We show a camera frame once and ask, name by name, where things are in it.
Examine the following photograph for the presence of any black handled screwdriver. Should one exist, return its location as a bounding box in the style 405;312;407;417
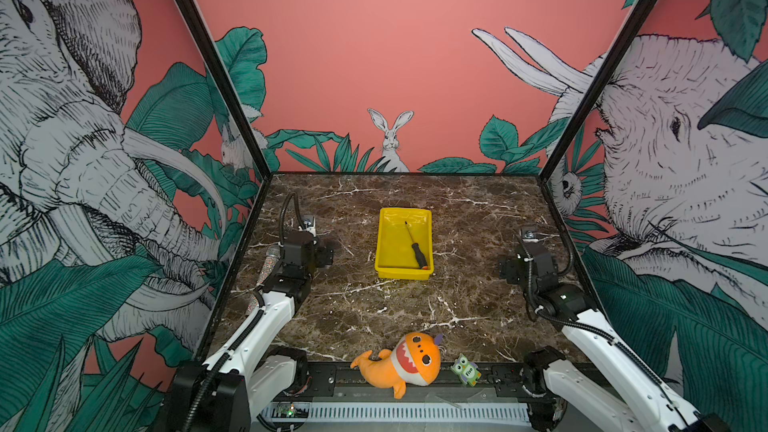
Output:
404;221;429;270

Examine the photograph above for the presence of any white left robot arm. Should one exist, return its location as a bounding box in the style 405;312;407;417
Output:
151;234;334;431

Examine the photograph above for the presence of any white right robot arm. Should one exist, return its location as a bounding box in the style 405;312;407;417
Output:
500;249;730;431

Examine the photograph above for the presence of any yellow plastic bin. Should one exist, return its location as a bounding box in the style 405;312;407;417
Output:
374;207;435;281

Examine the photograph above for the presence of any small green owl toy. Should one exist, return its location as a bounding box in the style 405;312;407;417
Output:
451;354;482;387

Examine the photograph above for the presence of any orange shark plush toy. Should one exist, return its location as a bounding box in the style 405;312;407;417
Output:
350;332;443;400

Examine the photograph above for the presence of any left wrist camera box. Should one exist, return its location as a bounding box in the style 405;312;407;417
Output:
282;230;317;279

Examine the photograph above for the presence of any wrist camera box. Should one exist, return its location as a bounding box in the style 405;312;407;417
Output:
518;241;559;295
282;230;317;279

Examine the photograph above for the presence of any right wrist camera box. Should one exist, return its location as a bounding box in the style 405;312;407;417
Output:
518;241;559;295

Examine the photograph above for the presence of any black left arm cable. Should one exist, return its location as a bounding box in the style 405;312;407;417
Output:
278;191;305;247

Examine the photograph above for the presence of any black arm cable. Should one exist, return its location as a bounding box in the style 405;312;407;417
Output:
524;263;691;421
278;191;305;247

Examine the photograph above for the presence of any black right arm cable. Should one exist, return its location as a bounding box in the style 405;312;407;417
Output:
524;263;691;421

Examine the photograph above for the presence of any white slotted cable duct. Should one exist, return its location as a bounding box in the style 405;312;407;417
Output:
262;402;531;426

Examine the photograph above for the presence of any black left corner post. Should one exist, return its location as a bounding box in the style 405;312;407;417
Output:
174;0;272;181

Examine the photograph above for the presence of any black corner post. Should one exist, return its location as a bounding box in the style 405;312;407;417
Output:
538;0;658;182
174;0;272;181

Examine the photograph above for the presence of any black right corner post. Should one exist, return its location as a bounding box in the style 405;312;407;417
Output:
538;0;658;182

